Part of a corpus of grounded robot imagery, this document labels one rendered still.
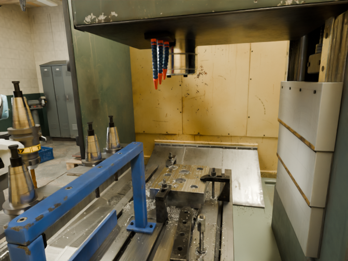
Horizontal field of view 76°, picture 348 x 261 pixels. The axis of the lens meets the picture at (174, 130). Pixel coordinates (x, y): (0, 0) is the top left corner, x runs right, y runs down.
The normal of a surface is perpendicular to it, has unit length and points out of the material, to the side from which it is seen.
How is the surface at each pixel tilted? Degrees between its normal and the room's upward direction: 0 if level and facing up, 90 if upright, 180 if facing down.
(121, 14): 90
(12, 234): 90
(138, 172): 90
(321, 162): 90
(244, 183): 24
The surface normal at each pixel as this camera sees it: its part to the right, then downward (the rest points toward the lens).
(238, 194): -0.12, -0.80
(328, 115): -0.23, 0.22
